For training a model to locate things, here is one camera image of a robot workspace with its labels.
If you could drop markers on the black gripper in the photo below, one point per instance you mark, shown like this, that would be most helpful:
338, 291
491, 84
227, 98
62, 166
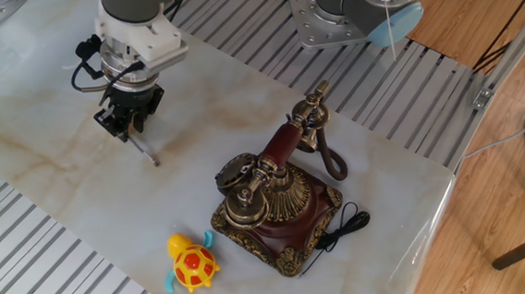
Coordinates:
131, 98

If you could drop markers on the black silver pen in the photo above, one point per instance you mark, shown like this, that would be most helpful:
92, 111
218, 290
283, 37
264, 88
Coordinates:
144, 150

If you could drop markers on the antique maroon brass phone base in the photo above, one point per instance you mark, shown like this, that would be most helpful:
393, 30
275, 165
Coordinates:
296, 228

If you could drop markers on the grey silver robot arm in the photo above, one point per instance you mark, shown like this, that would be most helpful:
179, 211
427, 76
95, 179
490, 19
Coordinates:
132, 3

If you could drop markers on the glossy marble pattern mat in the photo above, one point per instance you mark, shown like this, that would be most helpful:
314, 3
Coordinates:
85, 201

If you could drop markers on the antique maroon brass handset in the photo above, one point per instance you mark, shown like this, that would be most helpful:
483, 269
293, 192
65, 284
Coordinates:
283, 145

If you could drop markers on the yellow orange toy turtle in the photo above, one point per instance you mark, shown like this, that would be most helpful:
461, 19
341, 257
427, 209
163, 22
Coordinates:
194, 265

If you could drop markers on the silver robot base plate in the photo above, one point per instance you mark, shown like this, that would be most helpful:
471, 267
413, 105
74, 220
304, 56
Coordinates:
319, 27

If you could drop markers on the aluminium frame post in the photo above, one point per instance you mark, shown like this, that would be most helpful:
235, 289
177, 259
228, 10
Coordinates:
514, 41

